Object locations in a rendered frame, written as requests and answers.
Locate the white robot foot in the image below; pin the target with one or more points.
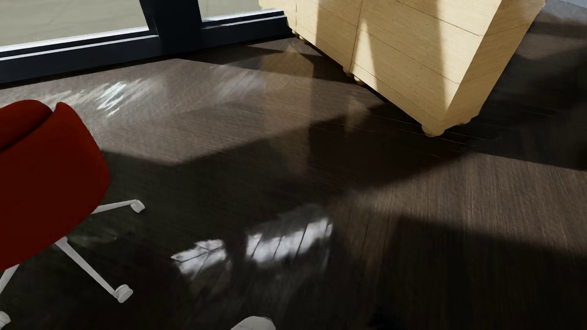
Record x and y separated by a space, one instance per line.
253 324

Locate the light wood cabinet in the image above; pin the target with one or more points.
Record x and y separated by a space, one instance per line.
412 50

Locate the red swivel chair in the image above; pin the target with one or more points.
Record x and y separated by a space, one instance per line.
46 183

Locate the dark window frame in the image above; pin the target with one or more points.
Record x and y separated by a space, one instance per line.
176 27

